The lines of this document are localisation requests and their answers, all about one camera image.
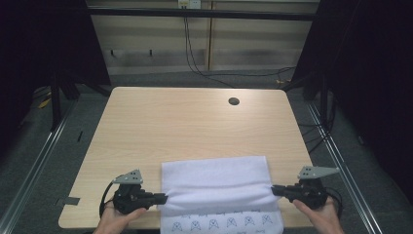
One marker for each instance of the yellow object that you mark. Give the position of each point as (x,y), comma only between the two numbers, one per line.
(44,103)

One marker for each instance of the white wall socket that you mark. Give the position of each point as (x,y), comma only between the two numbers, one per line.
(190,4)

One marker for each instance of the grey tape strip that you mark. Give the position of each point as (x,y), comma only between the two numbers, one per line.
(69,201)

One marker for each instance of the black horizontal beam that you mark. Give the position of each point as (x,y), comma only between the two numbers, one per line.
(201,13)

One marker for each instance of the dark curtain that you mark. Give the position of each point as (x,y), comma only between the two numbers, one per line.
(373,81)
(39,48)

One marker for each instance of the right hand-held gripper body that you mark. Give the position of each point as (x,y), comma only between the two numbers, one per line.
(308,190)

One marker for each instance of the person's right hand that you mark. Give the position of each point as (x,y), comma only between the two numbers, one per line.
(319,217)

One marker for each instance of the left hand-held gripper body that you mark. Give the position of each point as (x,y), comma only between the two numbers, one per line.
(130,195)

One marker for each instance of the black metal stand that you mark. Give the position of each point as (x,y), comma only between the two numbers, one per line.
(56,97)
(321,94)

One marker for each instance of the person's left hand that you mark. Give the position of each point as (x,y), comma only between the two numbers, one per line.
(115,221)

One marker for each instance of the aluminium floor rail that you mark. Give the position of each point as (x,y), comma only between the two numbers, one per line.
(35,162)
(344,169)

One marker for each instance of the white towel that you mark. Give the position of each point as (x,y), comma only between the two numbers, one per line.
(217,182)

